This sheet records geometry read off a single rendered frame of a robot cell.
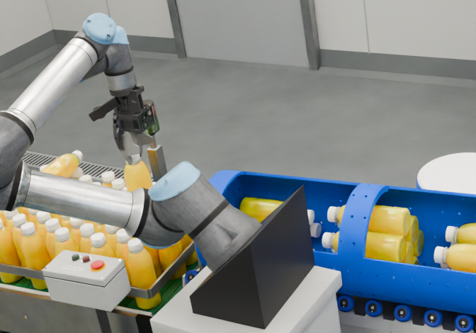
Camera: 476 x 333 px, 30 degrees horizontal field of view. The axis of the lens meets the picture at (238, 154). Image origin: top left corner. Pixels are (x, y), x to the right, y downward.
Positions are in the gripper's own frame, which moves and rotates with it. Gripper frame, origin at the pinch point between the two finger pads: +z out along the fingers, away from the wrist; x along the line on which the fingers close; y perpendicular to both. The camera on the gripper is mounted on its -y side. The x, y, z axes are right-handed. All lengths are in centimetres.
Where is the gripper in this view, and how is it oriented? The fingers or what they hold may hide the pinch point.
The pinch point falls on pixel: (132, 155)
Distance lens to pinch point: 236.8
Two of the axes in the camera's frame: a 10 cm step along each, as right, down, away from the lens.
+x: 4.5, -4.6, 7.7
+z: 1.6, 8.9, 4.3
